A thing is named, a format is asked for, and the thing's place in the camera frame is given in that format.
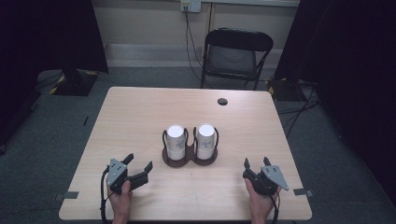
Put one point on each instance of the grey tape piece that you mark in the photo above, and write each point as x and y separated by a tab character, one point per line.
302	192
69	195

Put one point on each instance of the black stand base yellow tape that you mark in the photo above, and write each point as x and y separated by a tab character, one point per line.
285	90
74	83

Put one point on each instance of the person's left hand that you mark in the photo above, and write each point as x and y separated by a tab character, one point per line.
120	200

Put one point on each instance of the black curtain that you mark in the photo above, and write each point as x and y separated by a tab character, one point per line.
37	46
351	62

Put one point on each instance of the stack of white paper cups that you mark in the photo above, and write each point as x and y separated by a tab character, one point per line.
175	141
206	140

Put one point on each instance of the dark brown double cup holder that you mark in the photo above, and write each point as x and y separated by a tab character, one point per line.
190	157

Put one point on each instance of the white wall socket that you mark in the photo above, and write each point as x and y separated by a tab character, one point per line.
190	5

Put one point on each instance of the black folding chair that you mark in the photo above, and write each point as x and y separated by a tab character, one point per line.
232	59

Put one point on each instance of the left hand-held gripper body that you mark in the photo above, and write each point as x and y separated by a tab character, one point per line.
117	174

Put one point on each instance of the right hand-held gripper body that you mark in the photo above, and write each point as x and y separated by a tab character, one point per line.
267	180

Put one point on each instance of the black round table grommet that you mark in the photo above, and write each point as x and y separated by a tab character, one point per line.
222	101

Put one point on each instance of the person's right hand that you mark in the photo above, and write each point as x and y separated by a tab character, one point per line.
261	203

